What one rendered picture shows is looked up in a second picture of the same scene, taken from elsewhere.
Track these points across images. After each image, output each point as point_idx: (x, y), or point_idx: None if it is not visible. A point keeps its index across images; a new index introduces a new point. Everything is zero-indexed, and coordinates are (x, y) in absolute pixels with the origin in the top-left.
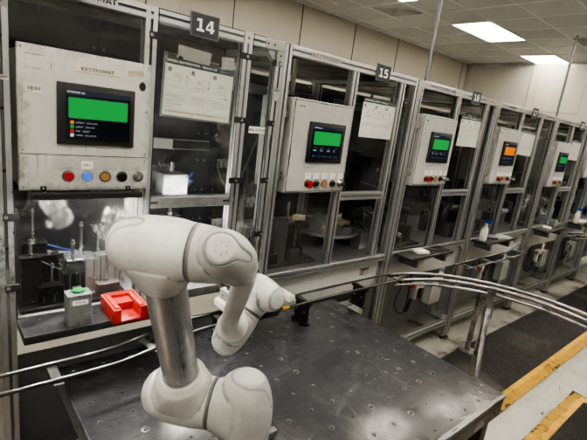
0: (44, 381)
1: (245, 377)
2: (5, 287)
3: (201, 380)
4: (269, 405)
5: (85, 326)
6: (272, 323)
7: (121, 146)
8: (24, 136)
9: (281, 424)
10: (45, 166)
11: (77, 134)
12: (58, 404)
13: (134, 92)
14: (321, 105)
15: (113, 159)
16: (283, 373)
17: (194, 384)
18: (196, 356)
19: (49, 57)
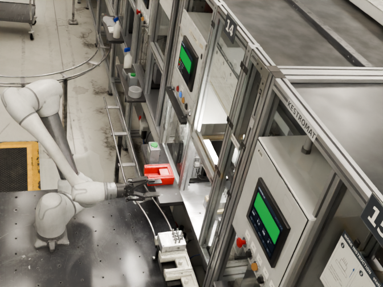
0: (119, 159)
1: (49, 196)
2: (163, 124)
3: (61, 183)
4: (37, 214)
5: (146, 162)
6: None
7: (187, 87)
8: (176, 57)
9: (58, 260)
10: (176, 77)
11: (179, 67)
12: (180, 214)
13: (196, 57)
14: (275, 171)
15: (187, 93)
16: (108, 285)
17: (59, 180)
18: None
19: (186, 21)
